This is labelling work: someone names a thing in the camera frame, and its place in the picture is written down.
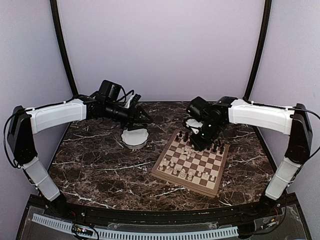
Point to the white slotted cable duct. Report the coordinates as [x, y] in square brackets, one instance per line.
[119, 231]

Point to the white scalloped bowl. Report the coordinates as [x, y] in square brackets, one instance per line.
[135, 139]

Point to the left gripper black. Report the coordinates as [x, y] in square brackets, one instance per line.
[133, 118]

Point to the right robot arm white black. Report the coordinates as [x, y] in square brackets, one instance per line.
[286, 130]

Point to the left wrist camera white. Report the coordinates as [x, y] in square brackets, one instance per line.
[133, 100]

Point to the black left frame post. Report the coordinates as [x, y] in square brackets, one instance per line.
[62, 46]

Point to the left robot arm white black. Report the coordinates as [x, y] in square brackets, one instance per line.
[32, 134]

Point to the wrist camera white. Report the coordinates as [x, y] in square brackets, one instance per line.
[193, 125]
[133, 100]

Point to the black frame post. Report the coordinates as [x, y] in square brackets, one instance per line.
[62, 46]
[259, 50]

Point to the black right frame post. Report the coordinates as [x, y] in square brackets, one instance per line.
[259, 50]

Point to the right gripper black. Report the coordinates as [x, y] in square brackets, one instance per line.
[199, 145]

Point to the wooden chessboard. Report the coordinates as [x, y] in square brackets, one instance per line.
[184, 156]

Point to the black front rail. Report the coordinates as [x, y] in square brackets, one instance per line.
[234, 215]

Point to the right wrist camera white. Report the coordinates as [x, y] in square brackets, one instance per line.
[193, 125]

